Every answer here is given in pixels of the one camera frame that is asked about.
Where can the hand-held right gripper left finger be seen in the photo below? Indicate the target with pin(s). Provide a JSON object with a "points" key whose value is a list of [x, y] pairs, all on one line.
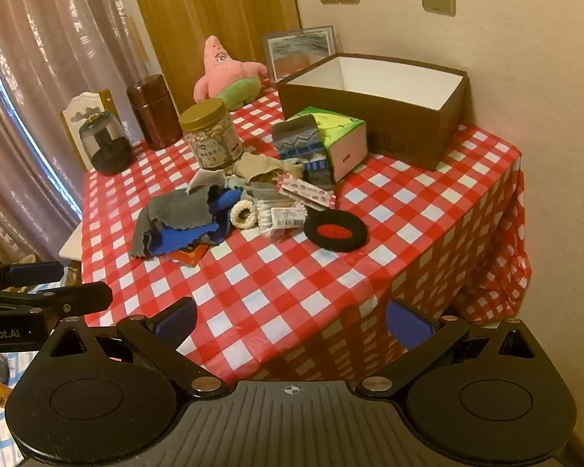
{"points": [[175, 322]]}

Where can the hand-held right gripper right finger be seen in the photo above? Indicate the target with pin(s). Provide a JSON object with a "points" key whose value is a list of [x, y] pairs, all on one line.
{"points": [[409, 329]]}

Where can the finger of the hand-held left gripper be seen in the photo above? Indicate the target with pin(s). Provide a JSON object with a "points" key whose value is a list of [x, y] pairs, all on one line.
{"points": [[78, 297], [34, 273]]}

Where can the white fluffy scrunchie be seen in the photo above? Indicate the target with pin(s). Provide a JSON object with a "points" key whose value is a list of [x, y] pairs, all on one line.
{"points": [[233, 211]]}

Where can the beige stocking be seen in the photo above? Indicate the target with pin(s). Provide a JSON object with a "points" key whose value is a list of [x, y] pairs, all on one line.
{"points": [[258, 165]]}

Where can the brown cardboard box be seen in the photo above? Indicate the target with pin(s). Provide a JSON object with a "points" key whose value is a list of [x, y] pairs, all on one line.
{"points": [[370, 121]]}

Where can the grey blue patterned sock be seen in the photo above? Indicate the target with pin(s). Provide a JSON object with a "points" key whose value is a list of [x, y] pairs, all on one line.
{"points": [[297, 143]]}

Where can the white stool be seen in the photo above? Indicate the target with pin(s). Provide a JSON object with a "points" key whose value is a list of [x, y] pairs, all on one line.
{"points": [[70, 248]]}

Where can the red black flat packet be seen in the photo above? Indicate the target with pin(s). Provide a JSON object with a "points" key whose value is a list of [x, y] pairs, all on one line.
{"points": [[190, 254]]}

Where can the grey cloth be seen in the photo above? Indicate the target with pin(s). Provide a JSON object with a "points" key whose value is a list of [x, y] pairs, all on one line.
{"points": [[175, 209]]}

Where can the black round pad red centre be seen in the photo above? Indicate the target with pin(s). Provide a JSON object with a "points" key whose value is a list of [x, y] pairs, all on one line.
{"points": [[316, 241]]}

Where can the cotton swab pack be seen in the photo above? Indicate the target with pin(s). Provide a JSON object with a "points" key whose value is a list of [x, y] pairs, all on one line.
{"points": [[272, 226]]}

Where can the dark translucent lidded container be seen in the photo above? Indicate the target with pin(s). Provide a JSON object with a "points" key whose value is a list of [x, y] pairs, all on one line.
{"points": [[107, 155]]}

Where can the adhesive bandage pack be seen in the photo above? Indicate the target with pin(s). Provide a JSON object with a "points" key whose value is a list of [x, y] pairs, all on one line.
{"points": [[306, 192]]}

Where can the white scalloped wooden board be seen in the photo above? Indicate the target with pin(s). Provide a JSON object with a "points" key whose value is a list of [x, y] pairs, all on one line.
{"points": [[78, 107]]}

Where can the clear jar gold lid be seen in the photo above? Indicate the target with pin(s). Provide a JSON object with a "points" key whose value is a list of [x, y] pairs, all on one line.
{"points": [[209, 141]]}

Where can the brown cylindrical canister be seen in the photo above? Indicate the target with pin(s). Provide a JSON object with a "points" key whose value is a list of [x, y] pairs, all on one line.
{"points": [[153, 112]]}

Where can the green tissue box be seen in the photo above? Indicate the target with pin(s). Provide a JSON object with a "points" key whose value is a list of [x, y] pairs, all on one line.
{"points": [[343, 131]]}

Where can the sheer curtain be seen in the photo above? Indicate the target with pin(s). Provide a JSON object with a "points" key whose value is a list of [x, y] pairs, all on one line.
{"points": [[39, 58]]}

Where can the pink starfish plush toy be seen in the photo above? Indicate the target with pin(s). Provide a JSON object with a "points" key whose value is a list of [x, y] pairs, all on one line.
{"points": [[224, 78]]}

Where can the framed picture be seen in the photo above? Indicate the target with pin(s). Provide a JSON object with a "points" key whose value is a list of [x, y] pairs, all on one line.
{"points": [[297, 46]]}

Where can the wooden door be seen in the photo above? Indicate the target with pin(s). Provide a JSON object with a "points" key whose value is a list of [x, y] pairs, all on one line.
{"points": [[214, 0]]}

